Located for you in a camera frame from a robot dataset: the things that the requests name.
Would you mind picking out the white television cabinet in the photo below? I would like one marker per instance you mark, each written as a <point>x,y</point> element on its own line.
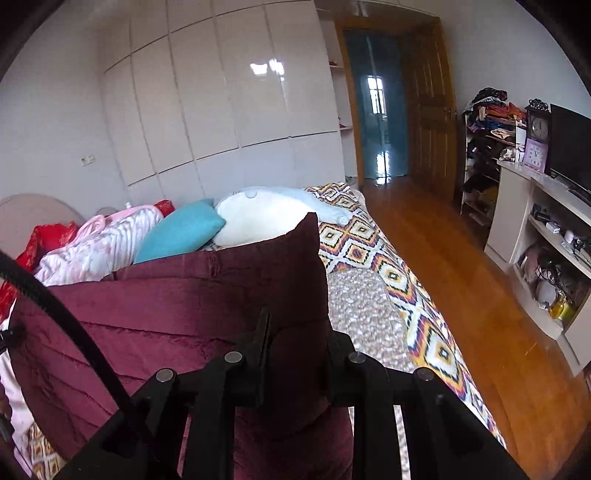
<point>508,212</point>

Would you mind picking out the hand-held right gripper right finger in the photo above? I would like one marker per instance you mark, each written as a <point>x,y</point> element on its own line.
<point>341,374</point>

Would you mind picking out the yellow container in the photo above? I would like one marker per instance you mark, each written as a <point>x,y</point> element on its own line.
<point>562,309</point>

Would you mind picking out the wooden door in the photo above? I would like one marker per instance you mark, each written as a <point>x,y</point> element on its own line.
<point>429,115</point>

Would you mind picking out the red cloth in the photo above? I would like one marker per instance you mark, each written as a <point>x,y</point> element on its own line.
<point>46,240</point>

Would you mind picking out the wall socket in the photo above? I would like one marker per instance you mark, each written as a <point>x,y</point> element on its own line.
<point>87,160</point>

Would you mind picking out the ornate dark clock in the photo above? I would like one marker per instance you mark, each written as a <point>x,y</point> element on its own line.
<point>538,127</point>

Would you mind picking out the white rack with clothes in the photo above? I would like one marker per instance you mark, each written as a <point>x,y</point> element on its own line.
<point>482,152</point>

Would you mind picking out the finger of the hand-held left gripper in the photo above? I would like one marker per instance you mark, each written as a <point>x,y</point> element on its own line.
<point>10,338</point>

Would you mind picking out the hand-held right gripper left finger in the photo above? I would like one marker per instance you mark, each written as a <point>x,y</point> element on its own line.
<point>251,369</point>

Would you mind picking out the pink headboard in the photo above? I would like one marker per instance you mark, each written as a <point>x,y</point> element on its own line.
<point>27,212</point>

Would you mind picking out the teal pillow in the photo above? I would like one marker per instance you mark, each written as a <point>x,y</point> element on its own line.
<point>180,230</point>

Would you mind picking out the white pink comforter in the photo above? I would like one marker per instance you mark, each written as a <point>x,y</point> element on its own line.
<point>92,249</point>

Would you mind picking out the black television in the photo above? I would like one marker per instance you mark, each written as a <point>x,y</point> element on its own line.
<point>570,147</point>

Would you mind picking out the white plush pillow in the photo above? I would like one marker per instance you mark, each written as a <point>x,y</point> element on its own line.
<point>258,217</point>

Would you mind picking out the white glossy wardrobe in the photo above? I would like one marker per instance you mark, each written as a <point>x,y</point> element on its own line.
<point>231,115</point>

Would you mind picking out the pink clock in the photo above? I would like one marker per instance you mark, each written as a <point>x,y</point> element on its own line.
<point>535,154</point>

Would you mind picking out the geometric patterned blanket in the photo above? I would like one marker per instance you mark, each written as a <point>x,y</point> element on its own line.
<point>360,235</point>

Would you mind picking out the maroon puffer jacket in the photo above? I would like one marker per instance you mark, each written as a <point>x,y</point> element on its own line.
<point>184,300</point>

